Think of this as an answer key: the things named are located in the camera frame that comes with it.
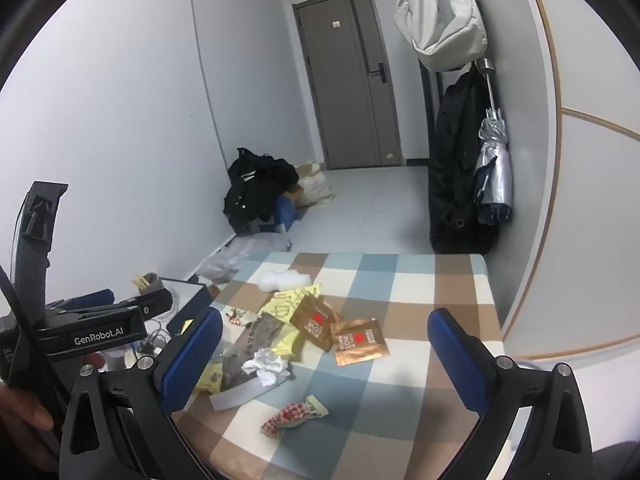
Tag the crumpled white tissue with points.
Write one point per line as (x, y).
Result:
(265, 365)

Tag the beige cloth bag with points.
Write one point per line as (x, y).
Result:
(315, 185)

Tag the white hanging bag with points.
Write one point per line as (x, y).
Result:
(440, 20)

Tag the yellow snack wrapper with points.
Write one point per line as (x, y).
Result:
(287, 305)

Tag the black clothes pile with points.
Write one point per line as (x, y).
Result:
(255, 185)

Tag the clear plastic bag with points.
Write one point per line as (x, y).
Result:
(235, 255)

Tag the checkered tablecloth table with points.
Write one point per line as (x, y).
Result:
(400, 400)

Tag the silver folded umbrella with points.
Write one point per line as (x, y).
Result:
(495, 175)

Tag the white foam piece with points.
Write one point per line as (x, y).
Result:
(285, 280)

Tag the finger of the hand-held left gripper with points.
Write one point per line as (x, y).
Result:
(155, 302)
(85, 299)

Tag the brown cardboard box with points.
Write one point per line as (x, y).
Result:
(295, 189)

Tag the grey room door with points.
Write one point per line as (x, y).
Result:
(345, 85)

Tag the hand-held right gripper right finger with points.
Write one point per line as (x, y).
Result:
(457, 355)

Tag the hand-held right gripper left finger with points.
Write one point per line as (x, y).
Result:
(192, 355)

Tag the red white candy wrapper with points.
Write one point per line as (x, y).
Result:
(290, 415)

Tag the brown heart print packet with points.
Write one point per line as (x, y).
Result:
(360, 342)
(312, 322)

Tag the grey paper wrapper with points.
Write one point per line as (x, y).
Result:
(255, 335)

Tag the person's left hand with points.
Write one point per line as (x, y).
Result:
(22, 415)

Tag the black hanging coat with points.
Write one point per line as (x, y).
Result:
(455, 170)

